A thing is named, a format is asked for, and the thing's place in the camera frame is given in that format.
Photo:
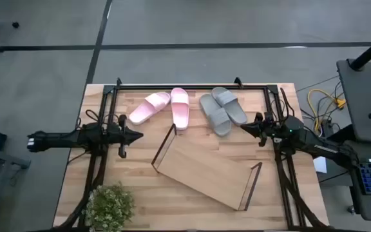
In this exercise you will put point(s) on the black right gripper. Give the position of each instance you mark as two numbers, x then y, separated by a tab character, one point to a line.
274	129

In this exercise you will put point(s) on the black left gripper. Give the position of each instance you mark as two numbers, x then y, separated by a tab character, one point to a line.
118	135

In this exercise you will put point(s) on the pink rubber slide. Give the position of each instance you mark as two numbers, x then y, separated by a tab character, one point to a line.
148	109
180	109

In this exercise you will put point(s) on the grey rubber slide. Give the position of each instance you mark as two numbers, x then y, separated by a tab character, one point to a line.
232	106
216	117

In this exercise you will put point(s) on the wooden shelf with black frame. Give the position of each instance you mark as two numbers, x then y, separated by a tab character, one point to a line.
205	167

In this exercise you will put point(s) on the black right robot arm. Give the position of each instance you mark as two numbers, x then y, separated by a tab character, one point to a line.
317	145

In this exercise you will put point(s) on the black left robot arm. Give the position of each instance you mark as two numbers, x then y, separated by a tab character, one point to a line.
60	140

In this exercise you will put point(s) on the white paper sheet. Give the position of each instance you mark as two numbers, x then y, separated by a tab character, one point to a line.
320	165

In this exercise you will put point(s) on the green potted plant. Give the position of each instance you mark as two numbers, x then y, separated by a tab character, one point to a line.
109	207

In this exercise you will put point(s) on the black pole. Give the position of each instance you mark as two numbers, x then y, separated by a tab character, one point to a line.
369	53

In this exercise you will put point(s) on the dark grey desk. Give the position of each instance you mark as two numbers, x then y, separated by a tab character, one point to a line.
370	206

